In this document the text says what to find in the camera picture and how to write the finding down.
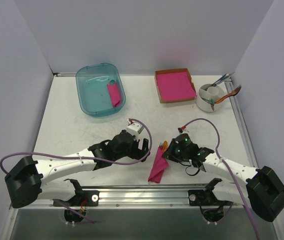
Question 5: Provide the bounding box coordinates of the orange plastic spoon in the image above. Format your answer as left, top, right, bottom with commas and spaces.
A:
162, 141, 168, 152

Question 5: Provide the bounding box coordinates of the aluminium front rail frame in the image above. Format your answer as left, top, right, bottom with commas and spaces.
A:
0, 183, 279, 240

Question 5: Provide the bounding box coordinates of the teal transparent plastic bin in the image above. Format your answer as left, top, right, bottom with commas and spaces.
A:
76, 63, 126, 118

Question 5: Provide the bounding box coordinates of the pink napkin stack in tray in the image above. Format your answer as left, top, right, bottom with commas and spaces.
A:
156, 71, 195, 101

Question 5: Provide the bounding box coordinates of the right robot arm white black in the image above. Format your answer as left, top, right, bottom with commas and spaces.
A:
162, 133, 284, 222

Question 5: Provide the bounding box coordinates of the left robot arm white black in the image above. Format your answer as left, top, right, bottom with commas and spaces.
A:
5, 130, 150, 209

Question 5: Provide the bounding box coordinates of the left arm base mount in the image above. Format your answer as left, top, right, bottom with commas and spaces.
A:
53, 190, 100, 226

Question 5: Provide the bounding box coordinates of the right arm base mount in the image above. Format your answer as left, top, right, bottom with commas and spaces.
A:
188, 189, 233, 225

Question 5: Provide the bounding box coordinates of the brown cardboard napkin tray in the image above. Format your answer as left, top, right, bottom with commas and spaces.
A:
154, 67, 197, 104

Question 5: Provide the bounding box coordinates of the rolled pink napkin in bin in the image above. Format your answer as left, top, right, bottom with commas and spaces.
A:
107, 83, 121, 108

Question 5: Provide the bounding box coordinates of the aluminium right side rail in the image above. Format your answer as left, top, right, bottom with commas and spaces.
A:
224, 79, 266, 187

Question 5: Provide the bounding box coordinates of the pink paper napkin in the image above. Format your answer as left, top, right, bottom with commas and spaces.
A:
148, 146, 169, 184

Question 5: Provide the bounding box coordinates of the white utensil holder cup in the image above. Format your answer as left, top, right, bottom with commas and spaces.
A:
196, 84, 225, 113

